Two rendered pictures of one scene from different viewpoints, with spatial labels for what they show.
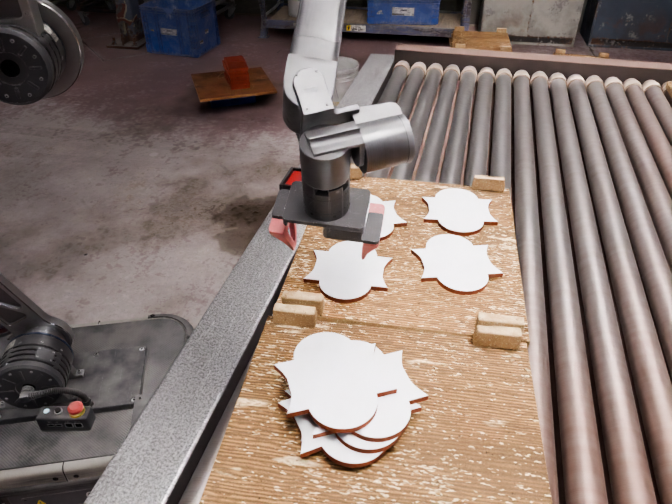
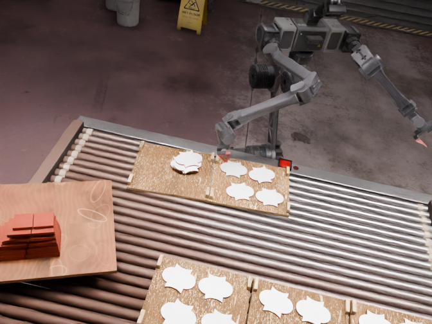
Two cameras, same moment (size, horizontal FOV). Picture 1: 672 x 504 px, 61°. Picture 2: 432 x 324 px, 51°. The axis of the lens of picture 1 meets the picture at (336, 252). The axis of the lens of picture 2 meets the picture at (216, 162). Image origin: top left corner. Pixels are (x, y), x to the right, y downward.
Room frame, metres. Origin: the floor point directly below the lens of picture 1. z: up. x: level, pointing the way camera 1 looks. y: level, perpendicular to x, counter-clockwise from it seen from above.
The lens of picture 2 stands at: (0.25, -1.79, 2.59)
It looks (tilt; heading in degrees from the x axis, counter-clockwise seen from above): 42 degrees down; 79
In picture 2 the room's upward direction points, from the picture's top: 11 degrees clockwise
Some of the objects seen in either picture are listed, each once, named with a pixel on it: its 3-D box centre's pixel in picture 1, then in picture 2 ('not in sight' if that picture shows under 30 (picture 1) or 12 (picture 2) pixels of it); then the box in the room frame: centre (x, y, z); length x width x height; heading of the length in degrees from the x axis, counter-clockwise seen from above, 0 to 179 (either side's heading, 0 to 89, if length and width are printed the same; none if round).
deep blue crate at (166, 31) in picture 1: (181, 26); not in sight; (4.95, 1.29, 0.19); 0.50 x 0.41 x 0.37; 72
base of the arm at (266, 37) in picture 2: not in sight; (271, 44); (0.86, 0.45, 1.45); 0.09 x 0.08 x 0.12; 9
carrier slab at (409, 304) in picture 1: (408, 244); (250, 184); (0.77, -0.12, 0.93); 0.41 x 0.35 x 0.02; 170
